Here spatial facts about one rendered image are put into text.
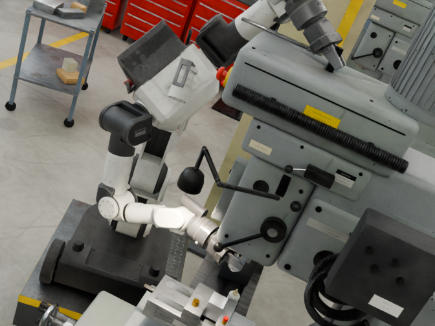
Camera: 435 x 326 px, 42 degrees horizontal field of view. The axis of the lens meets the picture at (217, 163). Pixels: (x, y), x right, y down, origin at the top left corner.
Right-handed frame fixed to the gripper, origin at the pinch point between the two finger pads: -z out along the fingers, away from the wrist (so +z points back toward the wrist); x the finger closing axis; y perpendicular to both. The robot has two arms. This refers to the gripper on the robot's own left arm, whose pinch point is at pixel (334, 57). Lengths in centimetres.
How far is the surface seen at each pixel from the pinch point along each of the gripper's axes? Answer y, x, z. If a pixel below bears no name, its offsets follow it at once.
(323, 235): -25.8, 6.5, -38.4
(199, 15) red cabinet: -244, -393, 169
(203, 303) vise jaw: -79, 3, -42
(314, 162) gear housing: -15.2, 9.6, -20.2
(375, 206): -10.2, 3.3, -37.9
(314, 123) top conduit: -7.4, 14.8, -11.9
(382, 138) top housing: 2.1, 7.2, -23.4
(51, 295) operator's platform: -168, -10, -14
